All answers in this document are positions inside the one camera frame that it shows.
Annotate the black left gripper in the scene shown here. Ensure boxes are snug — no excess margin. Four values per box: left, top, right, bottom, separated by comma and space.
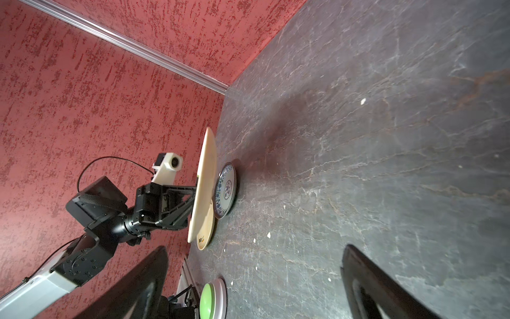
111, 183, 197, 243

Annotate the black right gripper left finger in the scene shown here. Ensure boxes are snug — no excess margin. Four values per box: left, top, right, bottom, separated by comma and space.
76, 246, 169, 318

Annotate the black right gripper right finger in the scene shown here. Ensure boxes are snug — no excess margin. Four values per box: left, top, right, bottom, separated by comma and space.
341, 244, 438, 318

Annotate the cream yellow plate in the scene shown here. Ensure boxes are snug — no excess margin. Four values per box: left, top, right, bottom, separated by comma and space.
187, 127, 218, 243

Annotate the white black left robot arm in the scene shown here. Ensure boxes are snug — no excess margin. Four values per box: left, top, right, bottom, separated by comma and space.
1, 176, 197, 318

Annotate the beige plate under left arm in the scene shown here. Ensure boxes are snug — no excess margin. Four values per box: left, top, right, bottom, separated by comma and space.
196, 202, 216, 251

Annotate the blue floral porcelain plate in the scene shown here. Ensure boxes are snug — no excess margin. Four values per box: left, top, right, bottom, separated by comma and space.
213, 162, 237, 219

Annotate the green push button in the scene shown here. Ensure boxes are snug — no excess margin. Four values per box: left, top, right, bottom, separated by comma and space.
199, 278, 227, 319

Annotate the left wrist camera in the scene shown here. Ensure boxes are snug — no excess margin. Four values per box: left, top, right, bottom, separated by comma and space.
151, 153, 183, 186

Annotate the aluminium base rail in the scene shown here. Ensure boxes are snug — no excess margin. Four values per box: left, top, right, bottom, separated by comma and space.
167, 258, 199, 319

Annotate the aluminium left corner post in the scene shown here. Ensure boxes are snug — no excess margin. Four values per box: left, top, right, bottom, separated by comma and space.
21, 0, 228, 95

